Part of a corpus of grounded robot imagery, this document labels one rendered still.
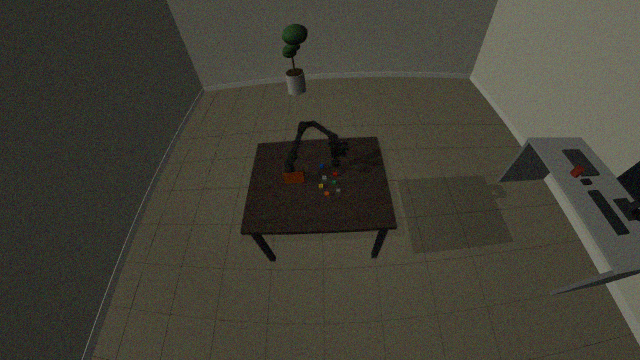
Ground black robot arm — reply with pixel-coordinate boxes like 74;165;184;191
284;120;349;173

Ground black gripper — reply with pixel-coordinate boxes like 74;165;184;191
331;150;340;167

